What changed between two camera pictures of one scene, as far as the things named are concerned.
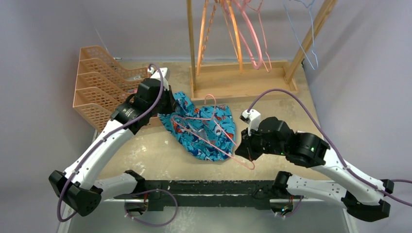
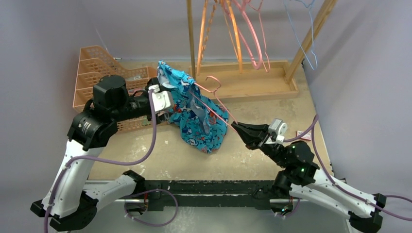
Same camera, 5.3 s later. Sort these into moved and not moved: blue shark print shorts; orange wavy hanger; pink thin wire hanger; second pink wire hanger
Moved: blue shark print shorts; pink thin wire hanger
Not moved: second pink wire hanger; orange wavy hanger
